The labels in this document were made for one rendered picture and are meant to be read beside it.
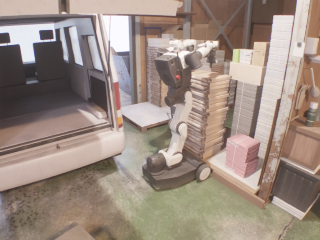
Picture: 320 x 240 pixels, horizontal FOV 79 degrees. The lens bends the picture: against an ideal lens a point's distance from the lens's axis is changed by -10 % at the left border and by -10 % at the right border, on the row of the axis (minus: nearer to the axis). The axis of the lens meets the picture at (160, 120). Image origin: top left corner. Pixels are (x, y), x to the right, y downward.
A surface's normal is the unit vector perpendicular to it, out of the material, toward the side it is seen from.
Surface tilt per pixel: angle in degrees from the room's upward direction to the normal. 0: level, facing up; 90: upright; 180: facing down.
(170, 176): 0
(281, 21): 90
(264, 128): 90
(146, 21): 90
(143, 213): 0
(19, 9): 106
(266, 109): 90
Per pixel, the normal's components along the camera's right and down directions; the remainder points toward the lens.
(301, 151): -0.80, 0.23
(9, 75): 0.58, 0.36
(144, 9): 0.61, 0.55
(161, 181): 0.23, 0.37
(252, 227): 0.00, -0.92
